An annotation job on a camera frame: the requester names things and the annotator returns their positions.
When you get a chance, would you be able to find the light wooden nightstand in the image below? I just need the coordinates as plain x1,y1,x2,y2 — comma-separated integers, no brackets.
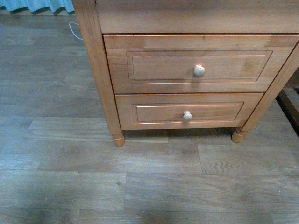
73,0,299,147

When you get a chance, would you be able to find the dark wooden side table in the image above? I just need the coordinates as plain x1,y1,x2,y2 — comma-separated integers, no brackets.
276,69,299,134

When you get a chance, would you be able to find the light blue curtain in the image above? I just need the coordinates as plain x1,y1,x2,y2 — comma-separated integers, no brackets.
0,0,75,15

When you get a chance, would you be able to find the round drawer knob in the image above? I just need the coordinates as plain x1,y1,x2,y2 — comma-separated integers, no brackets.
183,111,193,121
193,64,206,77

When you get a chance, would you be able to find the wooden drawer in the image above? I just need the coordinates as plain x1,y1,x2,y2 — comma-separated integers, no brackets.
104,35,299,94
115,93,263,130

